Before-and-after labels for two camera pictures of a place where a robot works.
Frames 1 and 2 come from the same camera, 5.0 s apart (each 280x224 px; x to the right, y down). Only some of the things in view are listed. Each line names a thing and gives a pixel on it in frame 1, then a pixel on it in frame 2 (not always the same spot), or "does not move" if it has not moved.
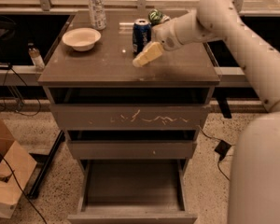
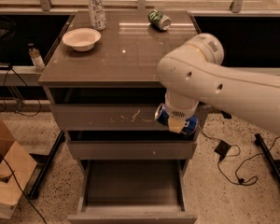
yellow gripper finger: (151, 50) → (175, 124)
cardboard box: (10, 167) does not move
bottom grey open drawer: (133, 191) does not move
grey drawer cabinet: (132, 128) does not move
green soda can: (155, 17) does not move
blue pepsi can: (142, 34) → (190, 123)
